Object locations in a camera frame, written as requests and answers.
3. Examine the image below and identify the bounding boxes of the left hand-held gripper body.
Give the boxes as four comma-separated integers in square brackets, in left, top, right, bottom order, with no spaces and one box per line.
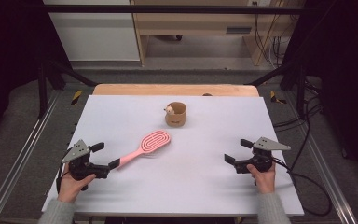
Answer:
[61,139,111,191]

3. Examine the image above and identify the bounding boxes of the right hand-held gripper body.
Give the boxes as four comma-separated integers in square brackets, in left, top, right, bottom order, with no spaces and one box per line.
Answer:
[233,136,292,175]

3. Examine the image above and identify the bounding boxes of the pink hairbrush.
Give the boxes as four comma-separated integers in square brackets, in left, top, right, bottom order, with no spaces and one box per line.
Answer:
[117,129,172,170]

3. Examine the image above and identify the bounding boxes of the brown cup with animal figure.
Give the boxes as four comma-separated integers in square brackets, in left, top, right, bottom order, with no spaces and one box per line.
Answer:
[163,101,187,128]

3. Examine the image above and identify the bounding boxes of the person's right hand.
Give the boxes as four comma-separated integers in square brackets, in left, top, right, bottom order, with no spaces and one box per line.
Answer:
[246,161,277,195]

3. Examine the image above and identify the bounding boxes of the person's left hand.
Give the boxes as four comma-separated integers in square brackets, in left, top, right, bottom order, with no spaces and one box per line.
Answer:
[57,162,97,204]

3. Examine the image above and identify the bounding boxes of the yellow black tape marker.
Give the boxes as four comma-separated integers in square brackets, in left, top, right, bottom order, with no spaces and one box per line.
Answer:
[269,91,287,105]
[70,90,84,106]

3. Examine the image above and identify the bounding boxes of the wooden table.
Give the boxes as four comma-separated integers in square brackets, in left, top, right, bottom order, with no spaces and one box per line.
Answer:
[92,83,260,97]

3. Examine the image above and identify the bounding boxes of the white cabinet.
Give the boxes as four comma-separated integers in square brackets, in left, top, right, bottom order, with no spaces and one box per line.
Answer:
[42,0,142,62]

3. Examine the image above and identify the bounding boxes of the black curtain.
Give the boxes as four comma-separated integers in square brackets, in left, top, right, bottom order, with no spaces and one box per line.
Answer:
[282,0,358,181]
[0,0,73,147]

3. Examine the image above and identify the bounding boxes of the wooden desk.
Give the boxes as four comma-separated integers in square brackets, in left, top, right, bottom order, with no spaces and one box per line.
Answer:
[130,0,306,67]

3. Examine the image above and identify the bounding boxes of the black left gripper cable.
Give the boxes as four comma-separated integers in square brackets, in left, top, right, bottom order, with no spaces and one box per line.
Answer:
[55,169,69,194]

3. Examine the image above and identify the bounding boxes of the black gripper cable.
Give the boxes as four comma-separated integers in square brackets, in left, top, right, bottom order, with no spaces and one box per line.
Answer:
[55,169,69,194]
[271,157,334,217]

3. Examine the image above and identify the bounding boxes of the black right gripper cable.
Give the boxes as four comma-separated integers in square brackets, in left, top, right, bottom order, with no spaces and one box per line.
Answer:
[271,157,334,217]

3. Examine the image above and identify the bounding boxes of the black floor cables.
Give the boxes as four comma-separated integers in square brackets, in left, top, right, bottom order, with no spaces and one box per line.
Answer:
[273,77,324,172]

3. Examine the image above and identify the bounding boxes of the aluminium floor rail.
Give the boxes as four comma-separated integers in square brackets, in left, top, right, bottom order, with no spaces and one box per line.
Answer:
[0,90,62,224]
[283,92,358,224]

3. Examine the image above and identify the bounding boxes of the black frame stand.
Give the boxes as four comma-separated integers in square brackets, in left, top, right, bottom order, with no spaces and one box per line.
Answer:
[36,59,99,119]
[245,60,309,119]

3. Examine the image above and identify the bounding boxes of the hanging cable bundle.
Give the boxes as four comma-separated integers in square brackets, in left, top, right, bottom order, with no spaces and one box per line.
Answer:
[253,0,293,69]

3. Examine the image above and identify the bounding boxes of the black horizontal frame bar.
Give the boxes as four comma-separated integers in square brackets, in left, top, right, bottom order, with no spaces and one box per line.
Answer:
[43,4,306,15]

